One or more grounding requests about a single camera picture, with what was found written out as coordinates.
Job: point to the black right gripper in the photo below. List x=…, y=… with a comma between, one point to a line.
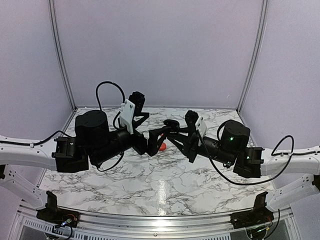
x=191, y=143

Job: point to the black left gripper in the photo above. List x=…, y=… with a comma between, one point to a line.
x=142, y=148

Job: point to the black earbud charging case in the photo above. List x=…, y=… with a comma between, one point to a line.
x=174, y=125

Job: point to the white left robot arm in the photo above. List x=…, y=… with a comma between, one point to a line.
x=93, y=144

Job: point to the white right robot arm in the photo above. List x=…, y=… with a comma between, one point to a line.
x=231, y=150

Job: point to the red round charging case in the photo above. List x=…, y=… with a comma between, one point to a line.
x=163, y=147

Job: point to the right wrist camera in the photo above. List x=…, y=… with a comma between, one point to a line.
x=195, y=124

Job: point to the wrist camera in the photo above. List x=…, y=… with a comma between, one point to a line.
x=195, y=124
x=132, y=107

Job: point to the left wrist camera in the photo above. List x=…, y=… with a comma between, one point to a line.
x=132, y=107

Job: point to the front aluminium rail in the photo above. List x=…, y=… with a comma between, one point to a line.
x=104, y=226

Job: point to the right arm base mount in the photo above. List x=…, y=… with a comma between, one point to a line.
x=259, y=214

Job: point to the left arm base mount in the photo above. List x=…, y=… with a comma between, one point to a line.
x=53, y=214

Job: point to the left aluminium frame post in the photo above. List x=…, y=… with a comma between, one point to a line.
x=59, y=54

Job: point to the aluminium frame post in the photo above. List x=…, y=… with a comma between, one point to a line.
x=59, y=54
x=255, y=55

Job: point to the right aluminium frame post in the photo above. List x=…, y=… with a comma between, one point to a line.
x=255, y=55

